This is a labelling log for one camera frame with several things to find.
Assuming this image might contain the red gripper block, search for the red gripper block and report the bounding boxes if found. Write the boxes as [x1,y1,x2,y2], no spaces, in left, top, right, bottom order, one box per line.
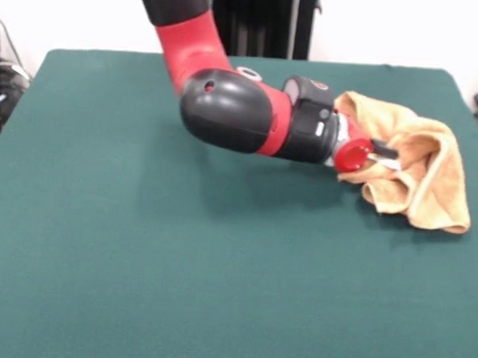
[330,107,402,175]

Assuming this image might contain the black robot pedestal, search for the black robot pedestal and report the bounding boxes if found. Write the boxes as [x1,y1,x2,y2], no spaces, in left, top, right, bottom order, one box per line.
[203,0,323,63]

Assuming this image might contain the dark green table cloth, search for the dark green table cloth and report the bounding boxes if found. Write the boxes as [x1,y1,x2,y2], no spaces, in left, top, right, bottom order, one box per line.
[0,44,478,358]

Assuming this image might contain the tan terry towel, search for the tan terry towel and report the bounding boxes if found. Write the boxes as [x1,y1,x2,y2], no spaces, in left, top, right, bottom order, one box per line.
[326,90,478,235]

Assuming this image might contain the grey cable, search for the grey cable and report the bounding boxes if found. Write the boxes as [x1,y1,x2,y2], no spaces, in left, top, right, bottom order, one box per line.
[0,6,36,85]

